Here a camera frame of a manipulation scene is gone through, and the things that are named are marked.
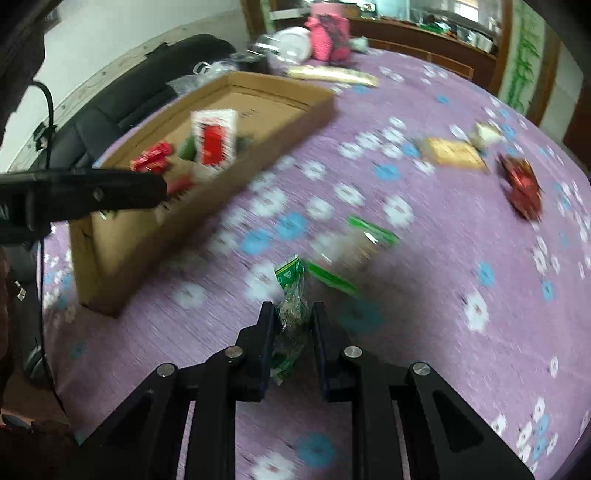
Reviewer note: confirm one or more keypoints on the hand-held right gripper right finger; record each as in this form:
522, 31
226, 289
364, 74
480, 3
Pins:
323, 350

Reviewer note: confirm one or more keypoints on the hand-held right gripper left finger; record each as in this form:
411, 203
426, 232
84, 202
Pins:
265, 355

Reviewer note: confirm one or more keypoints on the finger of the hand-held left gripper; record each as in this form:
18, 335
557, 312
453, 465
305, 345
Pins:
92, 194

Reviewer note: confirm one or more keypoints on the clear green candy wrapper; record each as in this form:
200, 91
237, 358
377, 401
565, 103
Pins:
291, 314
369, 230

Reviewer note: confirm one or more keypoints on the cardboard box tray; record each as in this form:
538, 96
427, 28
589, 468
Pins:
138, 258

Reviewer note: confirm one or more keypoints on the black sofa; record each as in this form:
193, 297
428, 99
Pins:
138, 78

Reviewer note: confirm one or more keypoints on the clear plastic bag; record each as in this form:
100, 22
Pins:
194, 81

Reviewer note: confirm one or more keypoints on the black cup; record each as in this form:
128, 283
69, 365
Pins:
254, 63

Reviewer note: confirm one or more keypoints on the clear plastic cup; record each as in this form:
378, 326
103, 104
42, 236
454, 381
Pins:
265, 45

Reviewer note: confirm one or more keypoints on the beige snack packet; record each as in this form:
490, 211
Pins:
455, 152

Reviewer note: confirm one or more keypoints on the white bowl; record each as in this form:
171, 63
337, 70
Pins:
293, 42

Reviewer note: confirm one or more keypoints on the dark red snack packet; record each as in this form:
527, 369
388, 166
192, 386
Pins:
521, 182

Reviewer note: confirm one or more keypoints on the beige tube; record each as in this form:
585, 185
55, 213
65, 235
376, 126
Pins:
332, 74

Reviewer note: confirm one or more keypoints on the small white green snack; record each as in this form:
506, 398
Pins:
487, 134

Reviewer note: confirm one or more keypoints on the pink knitted bottle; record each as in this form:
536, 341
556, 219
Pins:
330, 37

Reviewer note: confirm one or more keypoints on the pale teal small object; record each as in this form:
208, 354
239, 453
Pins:
359, 44

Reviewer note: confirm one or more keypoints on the wooden counter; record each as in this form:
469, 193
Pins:
415, 39

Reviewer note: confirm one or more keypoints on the green bamboo wall sticker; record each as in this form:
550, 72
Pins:
524, 60

